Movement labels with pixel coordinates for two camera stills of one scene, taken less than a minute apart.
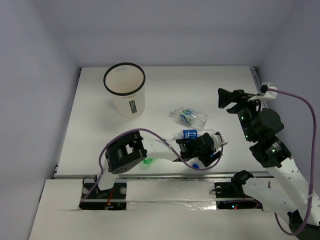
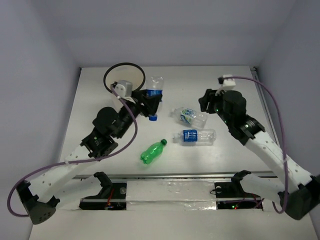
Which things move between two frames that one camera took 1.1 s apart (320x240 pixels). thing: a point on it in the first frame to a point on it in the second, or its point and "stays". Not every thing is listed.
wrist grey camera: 219,139 to 124,88
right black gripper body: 245,108 to 216,102
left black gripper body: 208,141 to 144,100
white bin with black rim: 125,82 stays
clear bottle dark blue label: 191,134 stays
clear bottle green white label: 190,116 stays
